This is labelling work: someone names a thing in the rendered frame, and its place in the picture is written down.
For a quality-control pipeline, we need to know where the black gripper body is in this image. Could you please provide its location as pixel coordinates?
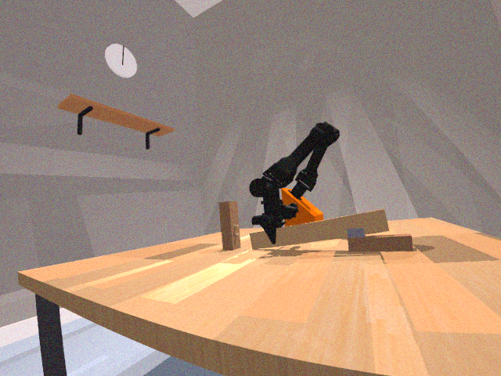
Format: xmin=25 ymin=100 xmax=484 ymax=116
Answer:
xmin=251 ymin=197 xmax=287 ymax=225

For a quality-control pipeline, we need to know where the long brown wooden rail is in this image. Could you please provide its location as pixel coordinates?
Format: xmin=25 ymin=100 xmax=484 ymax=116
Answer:
xmin=249 ymin=209 xmax=390 ymax=250

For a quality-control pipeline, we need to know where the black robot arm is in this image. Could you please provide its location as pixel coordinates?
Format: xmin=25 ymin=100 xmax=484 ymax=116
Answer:
xmin=249 ymin=121 xmax=340 ymax=219

